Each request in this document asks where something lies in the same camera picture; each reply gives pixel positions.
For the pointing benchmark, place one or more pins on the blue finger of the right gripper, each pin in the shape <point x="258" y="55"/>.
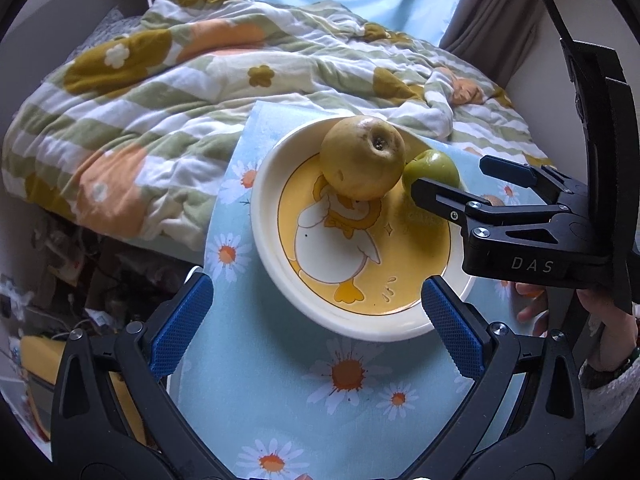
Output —
<point x="546" y="182"/>
<point x="465" y="210"/>

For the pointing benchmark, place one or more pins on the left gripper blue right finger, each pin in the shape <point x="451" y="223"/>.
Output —
<point x="523" y="418"/>

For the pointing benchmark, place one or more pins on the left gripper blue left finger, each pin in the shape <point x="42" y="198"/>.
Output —
<point x="112" y="417"/>

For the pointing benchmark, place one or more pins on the green apple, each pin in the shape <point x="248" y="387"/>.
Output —
<point x="431" y="164"/>

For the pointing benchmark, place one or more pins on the large yellow pear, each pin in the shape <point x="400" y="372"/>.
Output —
<point x="362" y="157"/>

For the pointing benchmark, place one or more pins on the large orange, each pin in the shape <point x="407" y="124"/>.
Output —
<point x="529" y="291"/>

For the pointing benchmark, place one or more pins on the person's right hand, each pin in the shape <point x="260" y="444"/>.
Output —
<point x="617" y="330"/>

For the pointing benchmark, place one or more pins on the cream bowl with duck print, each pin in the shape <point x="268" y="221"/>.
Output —
<point x="352" y="267"/>

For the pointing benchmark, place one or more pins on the blue daisy tablecloth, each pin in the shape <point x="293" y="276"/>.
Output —
<point x="275" y="395"/>

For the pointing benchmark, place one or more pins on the right brown curtain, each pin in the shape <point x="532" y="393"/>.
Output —
<point x="493" y="35"/>

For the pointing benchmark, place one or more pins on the floral striped quilt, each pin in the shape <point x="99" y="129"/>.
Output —
<point x="131" y="138"/>

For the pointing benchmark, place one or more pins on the patterned pillow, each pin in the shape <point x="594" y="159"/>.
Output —
<point x="112" y="26"/>

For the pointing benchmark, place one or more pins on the grey bed headboard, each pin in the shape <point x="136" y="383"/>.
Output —
<point x="42" y="40"/>

